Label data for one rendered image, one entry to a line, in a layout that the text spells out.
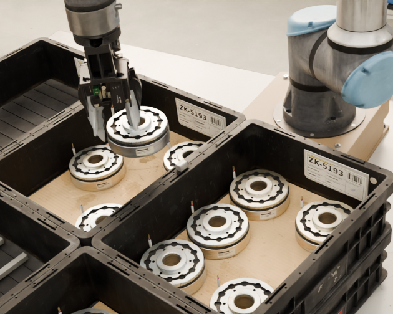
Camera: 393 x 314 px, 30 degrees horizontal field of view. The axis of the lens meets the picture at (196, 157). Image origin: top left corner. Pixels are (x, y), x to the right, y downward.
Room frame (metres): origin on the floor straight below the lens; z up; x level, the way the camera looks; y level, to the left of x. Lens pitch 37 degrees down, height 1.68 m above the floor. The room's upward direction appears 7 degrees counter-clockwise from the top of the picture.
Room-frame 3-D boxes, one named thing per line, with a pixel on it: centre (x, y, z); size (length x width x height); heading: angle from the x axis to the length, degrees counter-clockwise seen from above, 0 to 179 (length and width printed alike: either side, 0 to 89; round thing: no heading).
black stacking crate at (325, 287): (0.86, -0.07, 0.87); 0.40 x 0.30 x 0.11; 134
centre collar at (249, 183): (0.99, -0.10, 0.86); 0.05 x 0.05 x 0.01
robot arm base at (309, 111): (1.28, -0.27, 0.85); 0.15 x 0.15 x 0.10
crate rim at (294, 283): (0.86, -0.07, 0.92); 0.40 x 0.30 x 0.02; 134
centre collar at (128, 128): (1.02, 0.09, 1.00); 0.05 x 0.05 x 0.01
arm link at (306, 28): (1.28, -0.27, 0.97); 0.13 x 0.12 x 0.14; 21
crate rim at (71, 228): (1.08, 0.14, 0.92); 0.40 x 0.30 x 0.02; 134
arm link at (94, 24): (1.00, 0.12, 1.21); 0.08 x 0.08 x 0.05
